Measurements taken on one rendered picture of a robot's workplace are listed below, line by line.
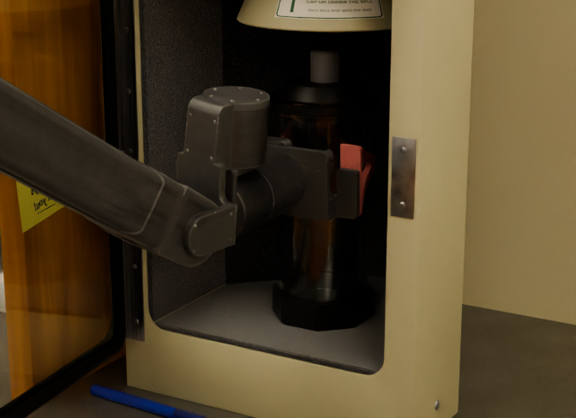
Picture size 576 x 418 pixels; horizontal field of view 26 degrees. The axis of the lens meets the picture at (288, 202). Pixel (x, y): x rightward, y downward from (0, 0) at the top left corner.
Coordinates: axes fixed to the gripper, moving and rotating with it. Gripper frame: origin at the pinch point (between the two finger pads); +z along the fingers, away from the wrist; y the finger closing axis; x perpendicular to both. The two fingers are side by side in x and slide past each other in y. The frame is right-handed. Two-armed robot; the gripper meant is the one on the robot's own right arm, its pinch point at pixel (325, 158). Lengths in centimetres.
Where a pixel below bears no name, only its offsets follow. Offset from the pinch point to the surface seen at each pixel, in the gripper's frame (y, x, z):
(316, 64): 0.3, -9.4, -1.1
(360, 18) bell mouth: -6.9, -15.0, -6.1
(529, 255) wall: -10.3, 18.5, 31.8
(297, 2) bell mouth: -1.7, -16.4, -8.1
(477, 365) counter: -11.9, 24.3, 11.6
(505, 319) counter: -9.5, 24.8, 26.3
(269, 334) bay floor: 2.0, 16.1, -8.1
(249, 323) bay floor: 5.3, 16.1, -6.5
